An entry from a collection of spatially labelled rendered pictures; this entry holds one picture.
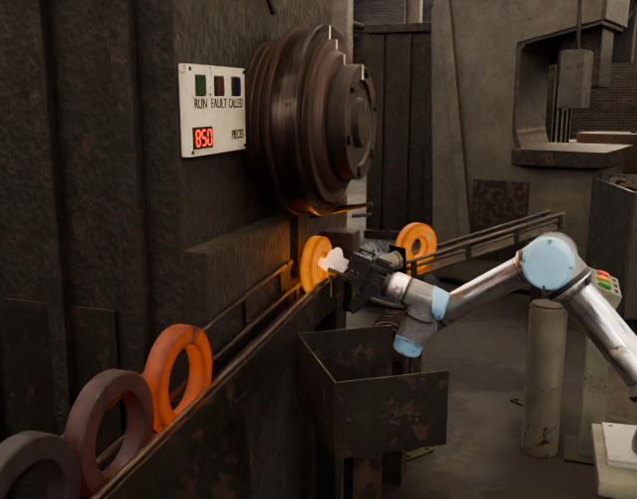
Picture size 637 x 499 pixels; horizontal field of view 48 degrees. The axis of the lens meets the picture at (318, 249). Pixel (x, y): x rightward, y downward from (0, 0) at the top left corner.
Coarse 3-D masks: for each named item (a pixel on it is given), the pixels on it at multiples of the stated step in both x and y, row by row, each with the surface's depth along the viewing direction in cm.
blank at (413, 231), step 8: (416, 224) 226; (424, 224) 228; (400, 232) 226; (408, 232) 224; (416, 232) 226; (424, 232) 228; (432, 232) 230; (400, 240) 224; (408, 240) 225; (424, 240) 229; (432, 240) 231; (408, 248) 225; (424, 248) 231; (432, 248) 232; (408, 256) 226; (416, 256) 230; (432, 256) 232; (408, 264) 227
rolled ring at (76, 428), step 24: (96, 384) 101; (120, 384) 104; (144, 384) 110; (72, 408) 99; (96, 408) 99; (144, 408) 111; (72, 432) 97; (96, 432) 100; (144, 432) 111; (120, 456) 110; (96, 480) 100
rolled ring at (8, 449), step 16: (32, 432) 90; (0, 448) 86; (16, 448) 85; (32, 448) 87; (48, 448) 90; (64, 448) 93; (0, 464) 83; (16, 464) 85; (48, 464) 93; (64, 464) 94; (0, 480) 83; (48, 480) 95; (64, 480) 94; (80, 480) 97; (0, 496) 83; (48, 496) 95; (64, 496) 94
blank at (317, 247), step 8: (312, 240) 186; (320, 240) 187; (328, 240) 192; (304, 248) 185; (312, 248) 184; (320, 248) 187; (328, 248) 192; (304, 256) 184; (312, 256) 183; (320, 256) 193; (304, 264) 183; (312, 264) 183; (304, 272) 183; (312, 272) 183; (320, 272) 193; (304, 280) 184; (312, 280) 184; (320, 280) 189; (304, 288) 186
